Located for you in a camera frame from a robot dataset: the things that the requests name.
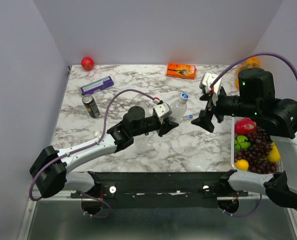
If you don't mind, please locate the purple grape bunch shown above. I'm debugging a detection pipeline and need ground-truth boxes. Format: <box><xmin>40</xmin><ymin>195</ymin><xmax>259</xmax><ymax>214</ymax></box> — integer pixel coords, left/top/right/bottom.
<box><xmin>233</xmin><ymin>127</ymin><xmax>281</xmax><ymax>174</ymax></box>

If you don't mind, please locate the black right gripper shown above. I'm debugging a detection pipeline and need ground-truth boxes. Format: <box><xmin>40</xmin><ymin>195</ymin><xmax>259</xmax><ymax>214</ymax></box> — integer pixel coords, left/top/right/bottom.
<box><xmin>190</xmin><ymin>85</ymin><xmax>259</xmax><ymax>133</ymax></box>

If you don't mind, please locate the purple white flat box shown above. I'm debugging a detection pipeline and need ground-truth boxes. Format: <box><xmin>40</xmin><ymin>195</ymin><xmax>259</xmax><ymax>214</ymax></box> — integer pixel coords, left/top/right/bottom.
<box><xmin>79</xmin><ymin>76</ymin><xmax>114</xmax><ymax>96</ymax></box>

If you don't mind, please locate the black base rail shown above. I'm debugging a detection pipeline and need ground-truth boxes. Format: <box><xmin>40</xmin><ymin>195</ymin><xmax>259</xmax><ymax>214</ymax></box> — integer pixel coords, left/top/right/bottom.
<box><xmin>70</xmin><ymin>171</ymin><xmax>249</xmax><ymax>210</ymax></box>

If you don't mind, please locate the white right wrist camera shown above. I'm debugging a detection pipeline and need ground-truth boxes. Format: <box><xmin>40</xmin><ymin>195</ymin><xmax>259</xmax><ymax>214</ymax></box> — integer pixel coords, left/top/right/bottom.
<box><xmin>199</xmin><ymin>72</ymin><xmax>222</xmax><ymax>106</ymax></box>

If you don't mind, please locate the green toy fruit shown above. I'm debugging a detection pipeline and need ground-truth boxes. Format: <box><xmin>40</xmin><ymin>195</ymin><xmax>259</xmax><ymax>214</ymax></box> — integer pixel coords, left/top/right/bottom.
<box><xmin>234</xmin><ymin>135</ymin><xmax>251</xmax><ymax>152</ymax></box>

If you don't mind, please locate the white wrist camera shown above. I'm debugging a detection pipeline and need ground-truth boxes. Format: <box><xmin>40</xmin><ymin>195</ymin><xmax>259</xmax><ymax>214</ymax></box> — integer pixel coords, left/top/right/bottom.
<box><xmin>199</xmin><ymin>72</ymin><xmax>222</xmax><ymax>106</ymax></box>
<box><xmin>153</xmin><ymin>102</ymin><xmax>173</xmax><ymax>119</ymax></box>

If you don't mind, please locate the red apple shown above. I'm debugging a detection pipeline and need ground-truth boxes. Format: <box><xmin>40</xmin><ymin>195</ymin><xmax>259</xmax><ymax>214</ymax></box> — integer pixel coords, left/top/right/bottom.
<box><xmin>81</xmin><ymin>57</ymin><xmax>95</xmax><ymax>71</ymax></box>

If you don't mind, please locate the orange razor box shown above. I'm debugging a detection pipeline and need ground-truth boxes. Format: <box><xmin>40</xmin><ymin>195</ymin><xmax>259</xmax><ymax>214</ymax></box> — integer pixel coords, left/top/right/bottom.
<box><xmin>166</xmin><ymin>62</ymin><xmax>197</xmax><ymax>80</ymax></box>

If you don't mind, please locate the clear plastic bottle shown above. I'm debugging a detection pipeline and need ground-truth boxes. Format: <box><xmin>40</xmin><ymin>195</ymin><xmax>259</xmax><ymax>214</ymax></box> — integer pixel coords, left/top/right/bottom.
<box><xmin>170</xmin><ymin>93</ymin><xmax>188</xmax><ymax>123</ymax></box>

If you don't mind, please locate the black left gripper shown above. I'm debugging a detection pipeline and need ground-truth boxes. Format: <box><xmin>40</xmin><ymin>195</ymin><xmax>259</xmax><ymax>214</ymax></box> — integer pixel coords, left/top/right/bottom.
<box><xmin>132</xmin><ymin>115</ymin><xmax>179</xmax><ymax>138</ymax></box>

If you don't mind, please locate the yellow lemon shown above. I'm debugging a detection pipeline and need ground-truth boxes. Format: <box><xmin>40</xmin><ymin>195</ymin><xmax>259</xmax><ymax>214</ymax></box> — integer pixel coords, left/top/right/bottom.
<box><xmin>267</xmin><ymin>142</ymin><xmax>281</xmax><ymax>163</ymax></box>
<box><xmin>234</xmin><ymin>159</ymin><xmax>249</xmax><ymax>171</ymax></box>

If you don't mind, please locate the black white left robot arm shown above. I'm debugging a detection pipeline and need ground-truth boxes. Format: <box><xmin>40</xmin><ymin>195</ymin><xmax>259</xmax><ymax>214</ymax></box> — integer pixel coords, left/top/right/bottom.
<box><xmin>29</xmin><ymin>103</ymin><xmax>179</xmax><ymax>199</ymax></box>

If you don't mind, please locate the orange snack bag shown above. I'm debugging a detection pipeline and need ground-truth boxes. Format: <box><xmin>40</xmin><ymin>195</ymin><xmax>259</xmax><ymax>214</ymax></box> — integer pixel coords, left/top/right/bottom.
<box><xmin>235</xmin><ymin>56</ymin><xmax>261</xmax><ymax>89</ymax></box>

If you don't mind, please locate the red dragon fruit toy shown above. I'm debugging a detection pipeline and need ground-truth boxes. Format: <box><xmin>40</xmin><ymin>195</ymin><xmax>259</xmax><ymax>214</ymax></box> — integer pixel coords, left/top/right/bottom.
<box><xmin>234</xmin><ymin>118</ymin><xmax>257</xmax><ymax>136</ymax></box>

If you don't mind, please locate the black drink can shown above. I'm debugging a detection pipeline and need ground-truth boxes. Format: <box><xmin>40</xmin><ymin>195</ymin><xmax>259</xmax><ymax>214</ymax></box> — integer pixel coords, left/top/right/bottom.
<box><xmin>82</xmin><ymin>94</ymin><xmax>100</xmax><ymax>119</ymax></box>

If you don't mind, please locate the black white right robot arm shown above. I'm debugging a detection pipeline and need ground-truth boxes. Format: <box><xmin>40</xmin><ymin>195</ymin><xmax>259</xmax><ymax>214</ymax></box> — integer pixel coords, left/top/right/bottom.
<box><xmin>191</xmin><ymin>68</ymin><xmax>297</xmax><ymax>209</ymax></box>

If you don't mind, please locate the white plastic basket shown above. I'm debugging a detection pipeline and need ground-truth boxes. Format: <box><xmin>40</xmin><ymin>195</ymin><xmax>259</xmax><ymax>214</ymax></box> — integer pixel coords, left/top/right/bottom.
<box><xmin>232</xmin><ymin>117</ymin><xmax>284</xmax><ymax>175</ymax></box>

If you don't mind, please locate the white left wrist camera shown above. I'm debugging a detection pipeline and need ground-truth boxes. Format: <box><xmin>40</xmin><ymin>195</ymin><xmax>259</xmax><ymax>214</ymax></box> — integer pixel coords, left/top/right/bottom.
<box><xmin>153</xmin><ymin>102</ymin><xmax>173</xmax><ymax>119</ymax></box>

